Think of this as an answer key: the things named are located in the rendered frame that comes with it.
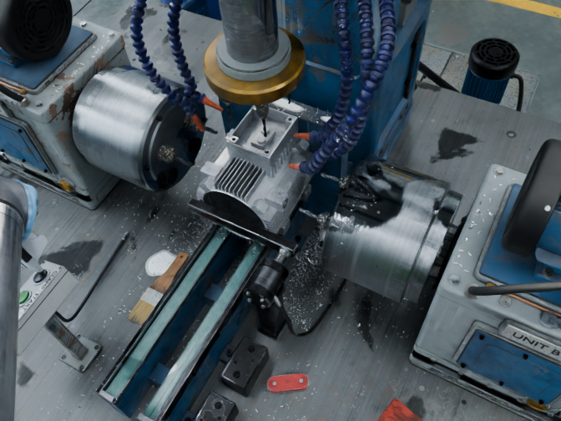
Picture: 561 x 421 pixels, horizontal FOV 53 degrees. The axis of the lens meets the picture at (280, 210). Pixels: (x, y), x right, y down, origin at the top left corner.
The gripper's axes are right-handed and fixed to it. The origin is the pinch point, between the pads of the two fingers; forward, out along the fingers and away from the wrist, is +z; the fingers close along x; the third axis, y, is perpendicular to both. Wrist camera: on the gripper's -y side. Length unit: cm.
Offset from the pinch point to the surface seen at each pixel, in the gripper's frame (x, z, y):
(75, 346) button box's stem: 5.2, 22.2, -5.1
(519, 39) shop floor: -7, 122, 242
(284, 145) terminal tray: -28, 9, 45
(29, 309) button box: -3.4, 2.6, -6.2
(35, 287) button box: -0.7, 2.3, -2.3
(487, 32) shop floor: 9, 115, 241
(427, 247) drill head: -60, 21, 34
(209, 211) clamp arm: -15.7, 13.1, 28.6
